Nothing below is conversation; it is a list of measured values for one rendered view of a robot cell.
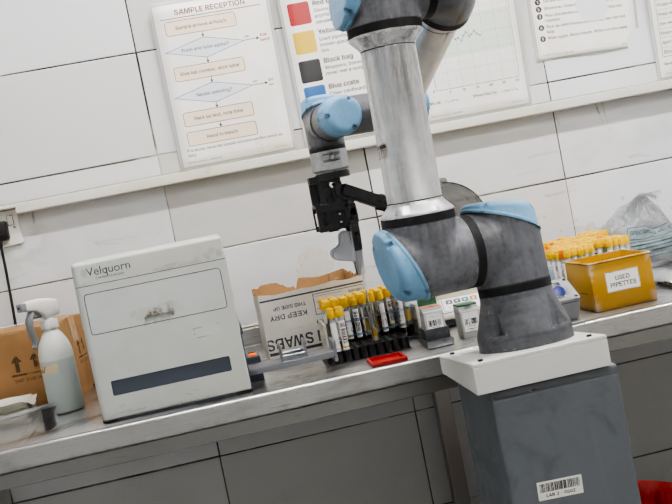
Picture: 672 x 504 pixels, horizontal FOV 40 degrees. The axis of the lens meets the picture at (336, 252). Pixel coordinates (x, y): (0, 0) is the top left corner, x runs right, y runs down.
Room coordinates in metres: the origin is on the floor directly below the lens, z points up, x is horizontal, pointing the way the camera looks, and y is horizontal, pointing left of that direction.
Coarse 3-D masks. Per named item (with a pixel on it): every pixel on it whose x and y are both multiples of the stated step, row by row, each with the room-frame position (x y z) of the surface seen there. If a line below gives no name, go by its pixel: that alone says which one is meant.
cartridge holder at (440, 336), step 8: (440, 328) 1.79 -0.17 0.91; (448, 328) 1.79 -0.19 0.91; (424, 336) 1.80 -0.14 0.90; (432, 336) 1.79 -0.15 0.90; (440, 336) 1.79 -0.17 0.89; (448, 336) 1.79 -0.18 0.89; (424, 344) 1.80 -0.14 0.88; (432, 344) 1.77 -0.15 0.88; (440, 344) 1.77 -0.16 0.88; (448, 344) 1.77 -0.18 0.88
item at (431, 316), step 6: (426, 306) 1.83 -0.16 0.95; (432, 306) 1.81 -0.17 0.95; (438, 306) 1.80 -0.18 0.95; (420, 312) 1.82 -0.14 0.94; (426, 312) 1.79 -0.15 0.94; (432, 312) 1.80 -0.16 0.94; (438, 312) 1.80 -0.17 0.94; (420, 318) 1.84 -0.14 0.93; (426, 318) 1.79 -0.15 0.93; (432, 318) 1.79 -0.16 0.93; (438, 318) 1.80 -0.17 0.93; (426, 324) 1.79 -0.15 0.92; (432, 324) 1.79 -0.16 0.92; (438, 324) 1.80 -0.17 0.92; (444, 324) 1.80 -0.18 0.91
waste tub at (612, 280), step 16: (592, 256) 1.94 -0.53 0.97; (608, 256) 1.94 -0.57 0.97; (624, 256) 1.81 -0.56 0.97; (640, 256) 1.82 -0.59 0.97; (576, 272) 1.88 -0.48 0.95; (592, 272) 1.81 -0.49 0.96; (608, 272) 1.81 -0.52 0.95; (624, 272) 1.82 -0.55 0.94; (640, 272) 1.82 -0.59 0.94; (576, 288) 1.89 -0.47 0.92; (592, 288) 1.81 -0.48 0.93; (608, 288) 1.81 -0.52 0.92; (624, 288) 1.81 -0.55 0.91; (640, 288) 1.82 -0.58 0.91; (592, 304) 1.82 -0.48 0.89; (608, 304) 1.81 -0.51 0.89; (624, 304) 1.81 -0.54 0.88
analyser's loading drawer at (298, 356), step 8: (304, 344) 1.73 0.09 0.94; (280, 352) 1.72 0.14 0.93; (288, 352) 1.78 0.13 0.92; (296, 352) 1.78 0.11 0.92; (304, 352) 1.73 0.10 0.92; (312, 352) 1.77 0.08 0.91; (320, 352) 1.75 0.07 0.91; (328, 352) 1.73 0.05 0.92; (336, 352) 1.73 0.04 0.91; (272, 360) 1.77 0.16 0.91; (280, 360) 1.75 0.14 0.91; (288, 360) 1.72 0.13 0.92; (296, 360) 1.72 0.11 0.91; (304, 360) 1.72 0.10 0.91; (312, 360) 1.73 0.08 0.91; (336, 360) 1.73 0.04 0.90; (256, 368) 1.71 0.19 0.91; (264, 368) 1.71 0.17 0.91; (272, 368) 1.72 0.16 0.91; (280, 368) 1.72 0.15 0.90
